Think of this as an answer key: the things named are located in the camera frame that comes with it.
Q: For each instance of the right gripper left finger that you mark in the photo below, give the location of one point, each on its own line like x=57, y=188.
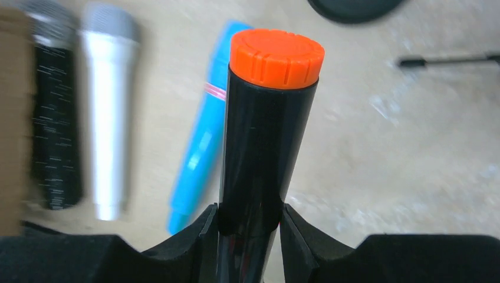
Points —
x=40, y=254

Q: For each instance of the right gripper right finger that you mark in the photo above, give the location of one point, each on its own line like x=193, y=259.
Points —
x=310, y=255

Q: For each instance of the blue microphone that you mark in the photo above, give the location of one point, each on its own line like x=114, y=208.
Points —
x=206, y=139

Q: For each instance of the black microphone orange cap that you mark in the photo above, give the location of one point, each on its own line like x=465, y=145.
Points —
x=272, y=80

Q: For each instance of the cardboard box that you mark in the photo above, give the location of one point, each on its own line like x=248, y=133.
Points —
x=17, y=89

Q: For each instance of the tripod shock mount stand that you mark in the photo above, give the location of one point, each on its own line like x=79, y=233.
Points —
x=422, y=62

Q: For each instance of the black sparkly microphone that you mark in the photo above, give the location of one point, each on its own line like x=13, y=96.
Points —
x=56, y=164

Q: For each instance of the white microphone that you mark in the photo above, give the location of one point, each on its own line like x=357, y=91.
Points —
x=111, y=41

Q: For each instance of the round base mic stand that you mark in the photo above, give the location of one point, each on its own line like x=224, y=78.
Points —
x=354, y=11

